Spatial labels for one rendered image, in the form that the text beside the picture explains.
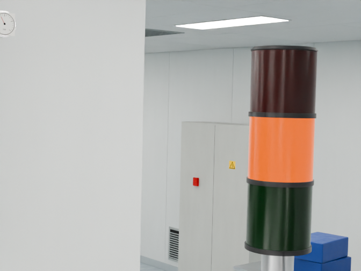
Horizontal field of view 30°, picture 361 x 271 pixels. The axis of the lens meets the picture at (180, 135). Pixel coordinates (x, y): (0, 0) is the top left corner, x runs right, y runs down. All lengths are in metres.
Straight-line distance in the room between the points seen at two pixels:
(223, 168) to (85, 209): 5.64
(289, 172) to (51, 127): 1.55
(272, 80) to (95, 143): 1.61
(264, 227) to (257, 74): 0.11
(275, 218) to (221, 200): 7.23
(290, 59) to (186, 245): 7.80
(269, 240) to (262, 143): 0.07
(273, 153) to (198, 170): 7.49
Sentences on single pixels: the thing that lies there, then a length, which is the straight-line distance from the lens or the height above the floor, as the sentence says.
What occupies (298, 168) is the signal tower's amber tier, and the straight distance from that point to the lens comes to 0.50.
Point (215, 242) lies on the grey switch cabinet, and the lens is 7.87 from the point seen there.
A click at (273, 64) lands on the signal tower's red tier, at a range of 0.49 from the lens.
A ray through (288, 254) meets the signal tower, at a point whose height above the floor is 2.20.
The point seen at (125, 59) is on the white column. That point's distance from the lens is 2.14.
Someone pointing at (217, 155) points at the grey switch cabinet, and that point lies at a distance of 7.72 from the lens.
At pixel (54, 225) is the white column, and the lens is 2.04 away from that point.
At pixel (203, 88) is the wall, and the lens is 8.53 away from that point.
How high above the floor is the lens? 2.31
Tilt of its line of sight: 3 degrees down
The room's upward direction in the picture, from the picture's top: 1 degrees clockwise
